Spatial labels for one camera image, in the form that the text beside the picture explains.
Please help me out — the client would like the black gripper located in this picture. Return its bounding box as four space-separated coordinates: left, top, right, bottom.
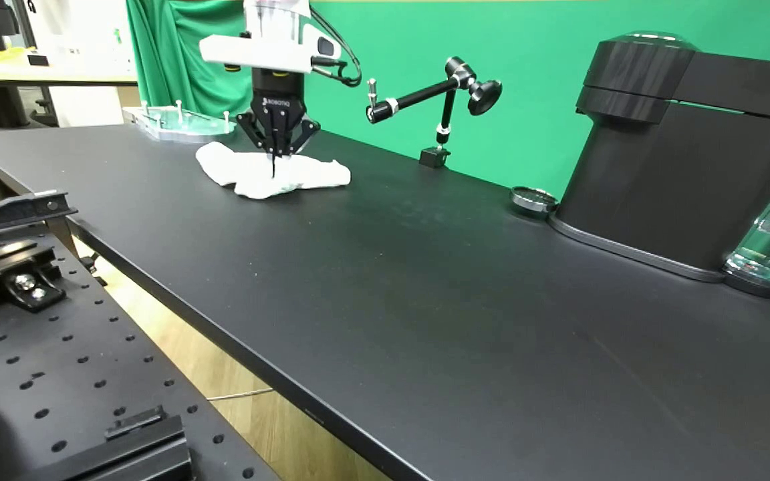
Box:
235 67 325 178

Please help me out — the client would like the white cloth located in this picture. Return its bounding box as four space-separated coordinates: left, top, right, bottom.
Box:
192 138 354 202

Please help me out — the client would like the black articulated tripod stand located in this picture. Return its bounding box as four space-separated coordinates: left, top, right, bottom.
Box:
363 53 505 172

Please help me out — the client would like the clear acrylic tray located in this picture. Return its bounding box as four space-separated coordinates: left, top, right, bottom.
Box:
127 98 242 141

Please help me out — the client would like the white cabinet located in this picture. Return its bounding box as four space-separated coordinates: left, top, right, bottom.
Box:
24 0 140 132

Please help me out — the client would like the wooden desk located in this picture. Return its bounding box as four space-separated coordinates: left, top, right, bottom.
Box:
0 46 141 134

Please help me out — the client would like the small black round cap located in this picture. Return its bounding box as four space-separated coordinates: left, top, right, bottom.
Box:
510 185 559 216

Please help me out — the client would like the green backdrop curtain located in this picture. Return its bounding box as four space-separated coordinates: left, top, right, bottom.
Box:
123 0 770 200

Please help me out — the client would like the black perforated breadboard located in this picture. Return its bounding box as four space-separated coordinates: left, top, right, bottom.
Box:
0 238 278 481

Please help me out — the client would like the black coffee machine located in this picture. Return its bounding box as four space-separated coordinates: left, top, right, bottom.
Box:
549 33 770 285

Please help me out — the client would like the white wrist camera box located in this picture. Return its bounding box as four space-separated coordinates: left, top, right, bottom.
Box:
298 21 354 81

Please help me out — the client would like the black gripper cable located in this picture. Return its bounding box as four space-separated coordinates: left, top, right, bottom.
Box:
306 3 363 90

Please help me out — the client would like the black metal rail bracket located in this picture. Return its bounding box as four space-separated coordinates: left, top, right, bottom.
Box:
0 188 81 315

